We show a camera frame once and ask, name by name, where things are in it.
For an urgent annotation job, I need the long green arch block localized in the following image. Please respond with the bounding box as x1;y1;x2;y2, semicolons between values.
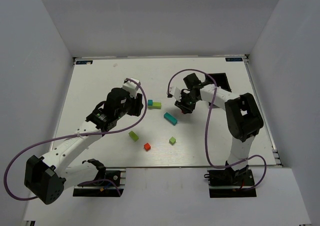
147;102;162;109

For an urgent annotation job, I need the teal arch block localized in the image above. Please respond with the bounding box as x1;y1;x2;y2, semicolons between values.
163;112;178;125

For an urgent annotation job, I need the black plastic bin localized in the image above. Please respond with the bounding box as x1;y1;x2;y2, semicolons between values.
205;73;232;92

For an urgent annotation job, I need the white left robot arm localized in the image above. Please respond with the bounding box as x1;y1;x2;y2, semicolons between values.
24;88;147;205

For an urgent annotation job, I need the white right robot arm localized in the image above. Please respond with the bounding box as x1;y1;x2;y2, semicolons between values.
167;69;264;186

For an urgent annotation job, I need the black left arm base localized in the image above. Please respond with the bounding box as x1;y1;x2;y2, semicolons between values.
72;168;126;198

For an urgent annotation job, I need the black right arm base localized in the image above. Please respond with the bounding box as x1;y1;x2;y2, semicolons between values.
204;169;257;198

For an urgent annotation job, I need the green rectangular block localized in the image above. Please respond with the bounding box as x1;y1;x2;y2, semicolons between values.
128;131;139;142

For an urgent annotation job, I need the small green cube block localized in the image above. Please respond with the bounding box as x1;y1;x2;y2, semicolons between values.
169;137;176;145

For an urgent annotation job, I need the right blue table label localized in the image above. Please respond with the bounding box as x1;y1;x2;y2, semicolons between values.
225;57;243;62

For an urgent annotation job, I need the blue table label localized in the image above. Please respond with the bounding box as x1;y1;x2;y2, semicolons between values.
75;60;93;65
225;57;243;62

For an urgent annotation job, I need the left blue table label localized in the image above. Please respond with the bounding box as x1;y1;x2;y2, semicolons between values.
75;60;93;65

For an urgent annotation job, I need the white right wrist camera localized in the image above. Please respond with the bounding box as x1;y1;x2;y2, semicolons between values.
167;86;182;102

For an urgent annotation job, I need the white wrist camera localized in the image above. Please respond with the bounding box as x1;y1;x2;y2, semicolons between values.
167;86;182;102
122;78;141;99

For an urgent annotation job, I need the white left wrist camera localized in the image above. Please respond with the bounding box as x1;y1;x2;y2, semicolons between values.
122;78;141;99

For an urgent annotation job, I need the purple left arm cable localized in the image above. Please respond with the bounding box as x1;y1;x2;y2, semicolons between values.
4;77;148;201

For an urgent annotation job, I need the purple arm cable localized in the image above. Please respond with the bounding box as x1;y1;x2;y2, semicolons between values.
166;69;267;192
4;77;148;201

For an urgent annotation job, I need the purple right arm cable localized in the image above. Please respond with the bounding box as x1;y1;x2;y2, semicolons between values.
166;69;267;192

